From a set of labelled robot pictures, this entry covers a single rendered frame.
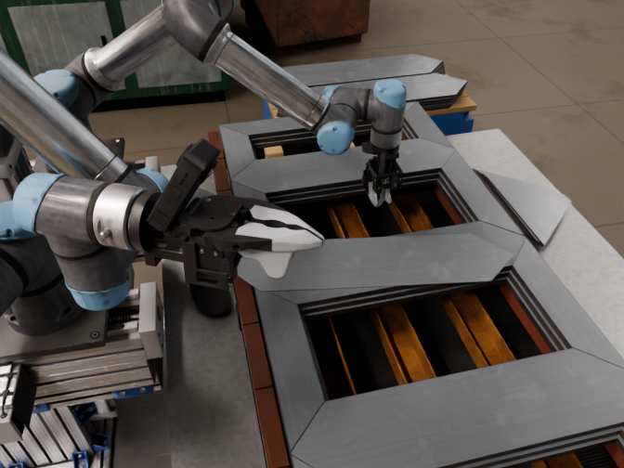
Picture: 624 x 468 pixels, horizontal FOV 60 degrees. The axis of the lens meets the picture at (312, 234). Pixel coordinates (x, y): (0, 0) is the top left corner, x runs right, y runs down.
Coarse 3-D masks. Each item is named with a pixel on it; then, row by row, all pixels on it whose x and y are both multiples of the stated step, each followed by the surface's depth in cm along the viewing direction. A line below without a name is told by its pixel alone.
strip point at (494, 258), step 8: (480, 240) 146; (480, 248) 144; (488, 248) 144; (496, 248) 144; (480, 256) 141; (488, 256) 141; (496, 256) 141; (504, 256) 141; (512, 256) 141; (488, 264) 139; (496, 264) 139; (504, 264) 139; (488, 272) 137; (496, 272) 137
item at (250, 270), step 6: (246, 258) 140; (240, 264) 139; (246, 264) 139; (252, 264) 139; (258, 264) 139; (240, 270) 137; (246, 270) 137; (252, 270) 137; (258, 270) 137; (240, 276) 136; (246, 276) 136; (252, 276) 136; (258, 276) 136; (252, 282) 134; (258, 282) 134; (258, 288) 133
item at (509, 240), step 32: (288, 192) 163; (320, 192) 165; (352, 192) 167; (448, 192) 167; (480, 224) 151; (352, 288) 133; (384, 288) 133; (416, 288) 135; (448, 288) 137; (512, 288) 138; (544, 320) 127; (320, 384) 115; (288, 448) 106; (544, 448) 104; (576, 448) 106
